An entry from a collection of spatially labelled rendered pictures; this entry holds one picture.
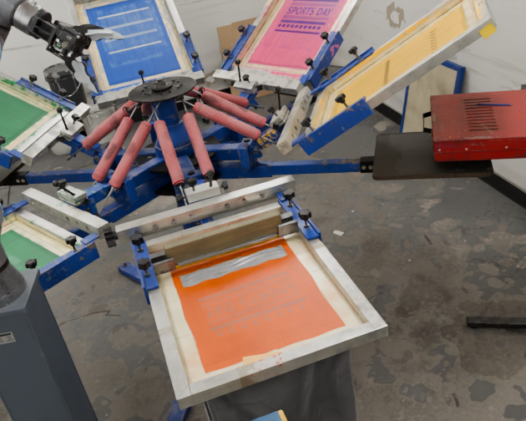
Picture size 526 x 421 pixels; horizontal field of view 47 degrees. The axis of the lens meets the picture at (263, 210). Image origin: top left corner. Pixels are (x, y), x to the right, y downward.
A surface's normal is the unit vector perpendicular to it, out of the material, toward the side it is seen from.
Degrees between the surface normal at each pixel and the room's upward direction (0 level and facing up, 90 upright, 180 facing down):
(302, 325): 0
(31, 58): 90
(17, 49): 90
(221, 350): 0
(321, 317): 0
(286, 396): 93
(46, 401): 90
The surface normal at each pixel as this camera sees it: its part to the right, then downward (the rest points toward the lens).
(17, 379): 0.12, 0.49
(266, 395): 0.39, 0.48
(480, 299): -0.15, -0.85
